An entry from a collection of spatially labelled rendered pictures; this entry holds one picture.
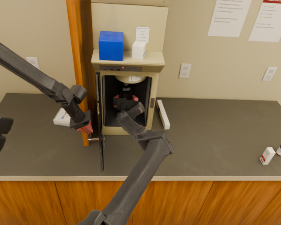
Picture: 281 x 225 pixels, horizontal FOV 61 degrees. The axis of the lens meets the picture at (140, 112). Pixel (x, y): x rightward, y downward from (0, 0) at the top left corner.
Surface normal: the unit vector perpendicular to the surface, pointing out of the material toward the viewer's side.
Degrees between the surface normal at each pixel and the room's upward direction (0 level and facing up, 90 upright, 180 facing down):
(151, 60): 0
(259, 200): 90
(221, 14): 90
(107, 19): 90
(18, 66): 67
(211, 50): 90
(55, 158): 0
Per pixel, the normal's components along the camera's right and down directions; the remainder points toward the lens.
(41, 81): 0.80, 0.04
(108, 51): 0.05, 0.65
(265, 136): 0.07, -0.76
